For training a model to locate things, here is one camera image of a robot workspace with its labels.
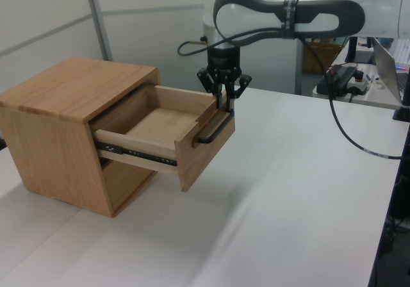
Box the grey laptop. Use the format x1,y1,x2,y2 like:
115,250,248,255
371,37,410,105

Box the grey metal partition post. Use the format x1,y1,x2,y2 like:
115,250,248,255
296,38,306,95
83,0,113,62

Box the emergency stop button box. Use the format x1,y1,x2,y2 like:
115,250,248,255
347,70,372,96

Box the black power box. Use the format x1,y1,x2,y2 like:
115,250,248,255
316,65,358,94

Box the wooden drawer with black handle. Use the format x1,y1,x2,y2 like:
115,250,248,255
94,84,236,192

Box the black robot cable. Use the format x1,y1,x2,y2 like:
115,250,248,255
177,27,404,160

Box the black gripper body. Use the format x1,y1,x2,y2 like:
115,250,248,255
206,46,242,76

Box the black monitor stand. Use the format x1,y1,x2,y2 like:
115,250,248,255
345,37,375,65

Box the wooden cabinet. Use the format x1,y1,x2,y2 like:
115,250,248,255
0,57,161,218

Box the scissors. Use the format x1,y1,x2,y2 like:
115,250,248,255
365,74,385,89

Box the brown wooden furniture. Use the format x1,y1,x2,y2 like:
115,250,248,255
302,0,350,75

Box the white keyboard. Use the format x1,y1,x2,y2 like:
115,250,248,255
392,38,410,66

